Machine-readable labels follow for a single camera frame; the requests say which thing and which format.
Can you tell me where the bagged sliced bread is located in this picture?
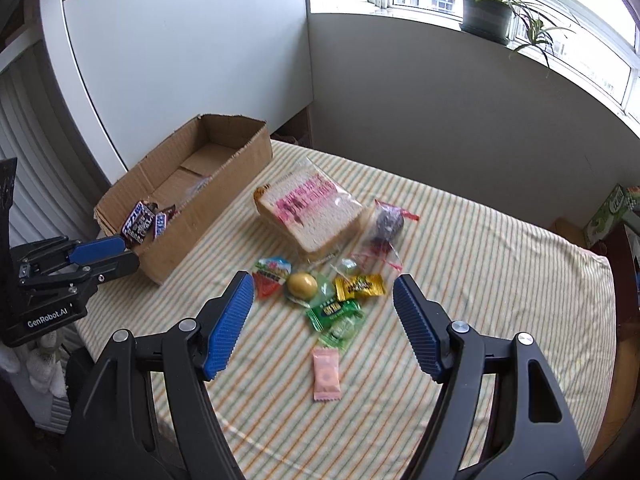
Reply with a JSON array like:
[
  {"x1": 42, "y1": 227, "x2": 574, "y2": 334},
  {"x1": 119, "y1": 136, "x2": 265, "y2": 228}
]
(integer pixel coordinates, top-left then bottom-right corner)
[{"x1": 253, "y1": 158, "x2": 364, "y2": 261}]

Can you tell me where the clear pack green candy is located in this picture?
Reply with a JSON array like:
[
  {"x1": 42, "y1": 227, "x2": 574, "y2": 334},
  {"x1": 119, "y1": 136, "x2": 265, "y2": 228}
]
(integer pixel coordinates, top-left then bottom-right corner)
[{"x1": 318, "y1": 310, "x2": 366, "y2": 352}]

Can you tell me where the green carton box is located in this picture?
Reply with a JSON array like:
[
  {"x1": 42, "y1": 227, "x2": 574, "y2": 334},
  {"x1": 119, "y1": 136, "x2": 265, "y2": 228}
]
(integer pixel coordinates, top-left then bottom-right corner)
[{"x1": 582, "y1": 184, "x2": 639, "y2": 248}]

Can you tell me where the potted spider plant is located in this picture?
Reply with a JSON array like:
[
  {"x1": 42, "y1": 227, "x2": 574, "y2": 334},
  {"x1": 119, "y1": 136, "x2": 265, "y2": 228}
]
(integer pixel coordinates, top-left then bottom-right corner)
[{"x1": 460, "y1": 0, "x2": 574, "y2": 67}]

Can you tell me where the green candy packet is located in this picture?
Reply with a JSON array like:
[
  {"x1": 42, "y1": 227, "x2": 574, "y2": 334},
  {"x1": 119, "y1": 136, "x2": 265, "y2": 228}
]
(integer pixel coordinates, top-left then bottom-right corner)
[{"x1": 306, "y1": 299, "x2": 363, "y2": 333}]

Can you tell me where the clear red-edged dried fruit bag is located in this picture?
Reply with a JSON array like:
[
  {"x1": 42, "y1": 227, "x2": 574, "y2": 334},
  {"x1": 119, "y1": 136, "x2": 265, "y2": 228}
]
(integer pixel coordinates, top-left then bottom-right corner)
[{"x1": 176, "y1": 176, "x2": 213, "y2": 209}]

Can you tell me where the black white patterned snack pack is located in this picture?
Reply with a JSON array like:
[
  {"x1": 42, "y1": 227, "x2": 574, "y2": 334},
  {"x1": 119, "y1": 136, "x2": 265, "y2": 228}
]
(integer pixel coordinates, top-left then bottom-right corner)
[{"x1": 120, "y1": 200, "x2": 157, "y2": 245}]

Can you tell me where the brown cardboard box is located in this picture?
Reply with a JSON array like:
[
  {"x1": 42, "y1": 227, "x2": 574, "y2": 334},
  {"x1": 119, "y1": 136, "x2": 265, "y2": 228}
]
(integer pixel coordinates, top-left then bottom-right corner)
[{"x1": 93, "y1": 114, "x2": 272, "y2": 285}]

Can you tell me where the snickers bar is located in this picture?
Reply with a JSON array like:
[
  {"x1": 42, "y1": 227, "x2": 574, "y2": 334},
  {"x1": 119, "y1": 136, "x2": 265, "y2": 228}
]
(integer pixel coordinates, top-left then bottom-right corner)
[{"x1": 153, "y1": 205, "x2": 176, "y2": 238}]

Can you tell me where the yellow egg-shaped candy pack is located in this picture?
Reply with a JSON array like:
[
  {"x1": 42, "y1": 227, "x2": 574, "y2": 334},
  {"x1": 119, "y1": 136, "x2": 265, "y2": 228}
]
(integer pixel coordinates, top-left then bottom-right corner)
[{"x1": 284, "y1": 272, "x2": 336, "y2": 309}]

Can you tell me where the pink snack packet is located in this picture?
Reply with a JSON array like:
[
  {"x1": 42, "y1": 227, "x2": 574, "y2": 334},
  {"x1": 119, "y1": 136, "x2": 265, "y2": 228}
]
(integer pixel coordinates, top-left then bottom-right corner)
[{"x1": 312, "y1": 347, "x2": 342, "y2": 402}]

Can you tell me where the red green snack pack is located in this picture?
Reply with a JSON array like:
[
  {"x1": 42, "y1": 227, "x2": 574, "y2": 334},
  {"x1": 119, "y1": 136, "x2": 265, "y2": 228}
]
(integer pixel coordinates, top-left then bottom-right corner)
[{"x1": 250, "y1": 257, "x2": 292, "y2": 299}]

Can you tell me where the yellow candy wrapper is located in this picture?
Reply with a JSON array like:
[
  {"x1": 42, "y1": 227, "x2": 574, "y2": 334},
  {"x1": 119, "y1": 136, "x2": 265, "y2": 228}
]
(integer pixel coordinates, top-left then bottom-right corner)
[{"x1": 334, "y1": 274, "x2": 386, "y2": 301}]

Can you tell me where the white window frame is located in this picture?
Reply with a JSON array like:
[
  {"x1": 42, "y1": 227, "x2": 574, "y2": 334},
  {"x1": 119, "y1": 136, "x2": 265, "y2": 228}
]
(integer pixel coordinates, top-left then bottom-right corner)
[{"x1": 369, "y1": 0, "x2": 639, "y2": 122}]

